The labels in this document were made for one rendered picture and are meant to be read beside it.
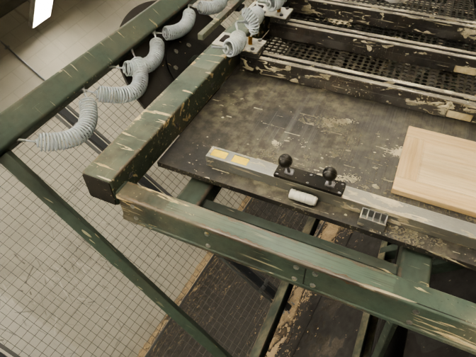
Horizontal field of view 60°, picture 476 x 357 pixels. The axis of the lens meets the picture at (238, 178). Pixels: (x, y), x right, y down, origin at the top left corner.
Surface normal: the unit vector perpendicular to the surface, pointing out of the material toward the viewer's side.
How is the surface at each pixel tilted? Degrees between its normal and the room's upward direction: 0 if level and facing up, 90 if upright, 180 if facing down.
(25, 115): 90
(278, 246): 51
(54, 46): 90
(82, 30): 90
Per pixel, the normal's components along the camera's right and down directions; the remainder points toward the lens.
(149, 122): -0.01, -0.70
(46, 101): 0.57, -0.35
